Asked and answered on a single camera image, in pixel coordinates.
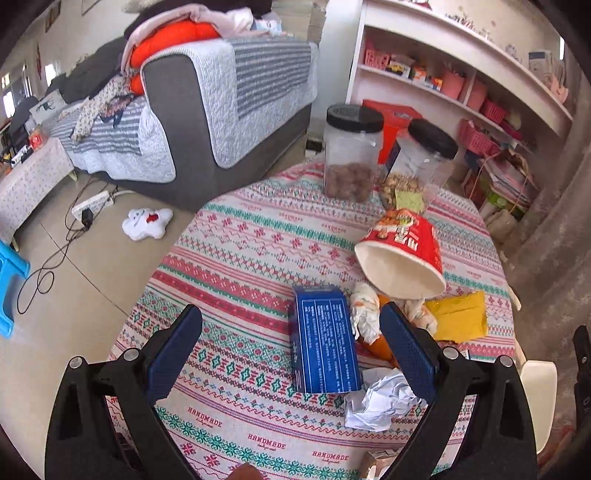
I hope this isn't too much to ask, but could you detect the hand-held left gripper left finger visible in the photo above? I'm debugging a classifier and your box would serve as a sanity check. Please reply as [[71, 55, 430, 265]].
[[45, 304, 204, 480]]

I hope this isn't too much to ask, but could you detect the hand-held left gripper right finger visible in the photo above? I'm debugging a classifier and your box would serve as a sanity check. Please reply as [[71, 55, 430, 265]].
[[379, 301, 539, 480]]

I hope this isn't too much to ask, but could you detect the orange wrapper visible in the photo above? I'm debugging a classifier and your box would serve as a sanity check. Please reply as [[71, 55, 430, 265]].
[[355, 295, 400, 367]]

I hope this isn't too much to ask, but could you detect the white paper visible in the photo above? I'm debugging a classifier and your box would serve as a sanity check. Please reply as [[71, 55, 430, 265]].
[[344, 367, 428, 432]]

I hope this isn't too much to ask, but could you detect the yellow packet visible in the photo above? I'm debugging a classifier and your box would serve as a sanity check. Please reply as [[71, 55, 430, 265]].
[[424, 291, 489, 342]]

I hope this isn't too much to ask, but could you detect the blue cardboard box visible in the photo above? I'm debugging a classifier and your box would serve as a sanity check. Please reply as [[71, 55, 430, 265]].
[[288, 284, 363, 394]]

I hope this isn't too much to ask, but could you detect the red instant noodle cup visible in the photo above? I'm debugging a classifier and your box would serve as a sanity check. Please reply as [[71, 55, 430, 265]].
[[354, 209, 447, 298]]

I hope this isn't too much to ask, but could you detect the crumpled printed napkin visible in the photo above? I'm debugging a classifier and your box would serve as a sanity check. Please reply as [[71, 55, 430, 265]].
[[407, 299, 438, 334], [349, 282, 382, 342]]

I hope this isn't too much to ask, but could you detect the small brown carton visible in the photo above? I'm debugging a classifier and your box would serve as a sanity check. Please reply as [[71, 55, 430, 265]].
[[360, 450, 398, 480]]

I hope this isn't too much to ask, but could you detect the white plush toy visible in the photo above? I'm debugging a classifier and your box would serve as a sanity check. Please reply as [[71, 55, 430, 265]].
[[121, 208, 174, 241]]

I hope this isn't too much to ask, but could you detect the patterned tablecloth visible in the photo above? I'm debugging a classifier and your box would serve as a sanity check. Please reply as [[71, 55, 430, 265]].
[[106, 157, 520, 480]]

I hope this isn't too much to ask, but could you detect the yellow-green square note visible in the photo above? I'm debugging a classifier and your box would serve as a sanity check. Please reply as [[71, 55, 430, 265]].
[[394, 189, 426, 214]]

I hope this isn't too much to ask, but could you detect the white power strip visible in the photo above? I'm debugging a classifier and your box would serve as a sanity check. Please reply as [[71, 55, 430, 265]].
[[71, 191, 114, 220]]

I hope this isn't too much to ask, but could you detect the blue plastic stool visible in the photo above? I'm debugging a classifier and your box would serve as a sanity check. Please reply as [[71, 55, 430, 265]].
[[0, 240, 31, 340]]

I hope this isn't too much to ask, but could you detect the clear jar of mixed nuts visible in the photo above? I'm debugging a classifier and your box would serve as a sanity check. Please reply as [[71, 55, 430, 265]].
[[379, 119, 459, 213]]

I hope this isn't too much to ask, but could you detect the stack of magazines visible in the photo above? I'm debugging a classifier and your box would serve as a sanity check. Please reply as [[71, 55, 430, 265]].
[[478, 152, 539, 208]]

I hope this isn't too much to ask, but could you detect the clear jar of brown nuts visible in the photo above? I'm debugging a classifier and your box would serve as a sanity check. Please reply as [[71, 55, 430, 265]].
[[322, 104, 385, 204]]

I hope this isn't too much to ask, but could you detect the grey sofa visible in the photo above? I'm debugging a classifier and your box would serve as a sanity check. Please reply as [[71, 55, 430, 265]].
[[46, 34, 319, 213]]

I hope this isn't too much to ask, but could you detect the low table with floral cloth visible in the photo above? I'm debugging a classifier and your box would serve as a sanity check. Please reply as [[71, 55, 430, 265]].
[[0, 136, 77, 252]]

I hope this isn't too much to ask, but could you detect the large pink basket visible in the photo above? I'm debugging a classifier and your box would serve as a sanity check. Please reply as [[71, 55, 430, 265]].
[[457, 119, 502, 158]]

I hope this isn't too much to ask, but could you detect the red cardboard box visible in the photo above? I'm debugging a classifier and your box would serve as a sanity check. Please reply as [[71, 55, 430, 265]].
[[362, 99, 423, 164]]

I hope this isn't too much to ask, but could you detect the floral garment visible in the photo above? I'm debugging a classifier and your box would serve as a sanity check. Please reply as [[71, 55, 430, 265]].
[[71, 76, 139, 141]]

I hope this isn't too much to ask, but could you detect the pink pot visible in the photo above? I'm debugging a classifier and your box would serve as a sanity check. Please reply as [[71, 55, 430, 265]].
[[466, 80, 488, 109], [441, 69, 465, 100]]

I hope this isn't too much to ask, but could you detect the striped grey quilt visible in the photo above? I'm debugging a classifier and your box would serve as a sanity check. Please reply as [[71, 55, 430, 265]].
[[48, 37, 319, 183]]

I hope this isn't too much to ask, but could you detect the row of small toy boxes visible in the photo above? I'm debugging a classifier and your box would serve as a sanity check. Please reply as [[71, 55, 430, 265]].
[[388, 55, 444, 90]]

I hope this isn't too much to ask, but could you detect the small pink basket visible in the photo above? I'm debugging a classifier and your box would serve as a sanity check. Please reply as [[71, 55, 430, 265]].
[[365, 44, 391, 70]]

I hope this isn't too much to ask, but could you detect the white bookshelf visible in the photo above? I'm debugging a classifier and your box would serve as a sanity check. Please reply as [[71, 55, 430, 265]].
[[346, 0, 575, 232]]

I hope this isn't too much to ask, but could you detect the orange pillow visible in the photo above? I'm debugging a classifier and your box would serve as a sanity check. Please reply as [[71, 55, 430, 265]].
[[129, 21, 221, 90]]

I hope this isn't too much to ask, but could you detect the pile of pale clothes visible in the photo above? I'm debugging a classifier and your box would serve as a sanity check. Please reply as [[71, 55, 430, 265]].
[[124, 0, 254, 47]]

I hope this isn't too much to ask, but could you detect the black cable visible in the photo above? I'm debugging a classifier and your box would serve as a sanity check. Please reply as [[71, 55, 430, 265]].
[[16, 217, 90, 315]]

